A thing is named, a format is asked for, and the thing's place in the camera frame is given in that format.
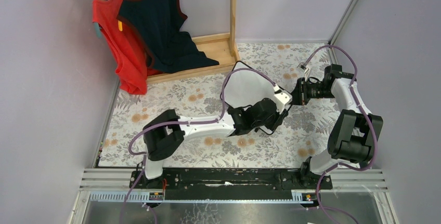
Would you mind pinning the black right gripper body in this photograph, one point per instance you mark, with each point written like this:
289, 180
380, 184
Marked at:
300, 91

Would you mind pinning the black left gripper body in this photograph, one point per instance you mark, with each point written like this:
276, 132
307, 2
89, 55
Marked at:
272, 113

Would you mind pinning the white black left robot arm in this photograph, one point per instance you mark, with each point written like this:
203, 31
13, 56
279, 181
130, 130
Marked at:
168, 131

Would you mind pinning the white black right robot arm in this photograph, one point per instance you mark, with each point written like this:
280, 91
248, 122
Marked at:
354, 137

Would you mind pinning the floral table mat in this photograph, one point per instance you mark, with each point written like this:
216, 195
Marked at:
303, 133

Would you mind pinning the wooden clothes rack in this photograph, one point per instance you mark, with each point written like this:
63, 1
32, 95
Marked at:
220, 47

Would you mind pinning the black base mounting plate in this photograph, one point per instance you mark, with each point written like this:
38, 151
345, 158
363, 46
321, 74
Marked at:
178, 178

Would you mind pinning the red tank top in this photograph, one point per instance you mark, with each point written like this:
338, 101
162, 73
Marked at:
124, 45

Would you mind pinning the navy tank top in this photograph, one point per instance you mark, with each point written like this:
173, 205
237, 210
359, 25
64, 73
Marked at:
158, 25

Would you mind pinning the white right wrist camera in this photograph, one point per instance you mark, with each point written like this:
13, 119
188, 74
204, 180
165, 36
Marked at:
304, 68

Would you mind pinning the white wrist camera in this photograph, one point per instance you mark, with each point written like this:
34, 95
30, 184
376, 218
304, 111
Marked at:
282, 99
304, 68

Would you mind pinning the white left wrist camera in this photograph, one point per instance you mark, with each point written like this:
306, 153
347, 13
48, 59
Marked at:
282, 99

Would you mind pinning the aluminium slotted rail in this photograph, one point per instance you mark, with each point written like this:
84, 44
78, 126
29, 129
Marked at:
117, 196

